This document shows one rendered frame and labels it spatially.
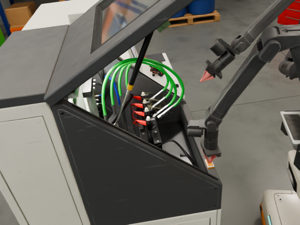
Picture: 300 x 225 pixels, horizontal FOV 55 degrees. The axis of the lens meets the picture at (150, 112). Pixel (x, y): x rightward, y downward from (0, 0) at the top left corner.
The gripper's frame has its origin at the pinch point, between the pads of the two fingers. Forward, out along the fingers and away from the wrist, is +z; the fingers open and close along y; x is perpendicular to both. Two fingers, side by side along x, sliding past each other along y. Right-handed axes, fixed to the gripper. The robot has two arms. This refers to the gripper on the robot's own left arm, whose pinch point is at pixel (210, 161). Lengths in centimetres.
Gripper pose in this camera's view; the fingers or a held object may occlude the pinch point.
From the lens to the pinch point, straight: 135.7
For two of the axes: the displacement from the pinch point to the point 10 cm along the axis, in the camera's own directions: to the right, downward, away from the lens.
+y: 1.3, 5.5, -8.3
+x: 9.9, -1.4, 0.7
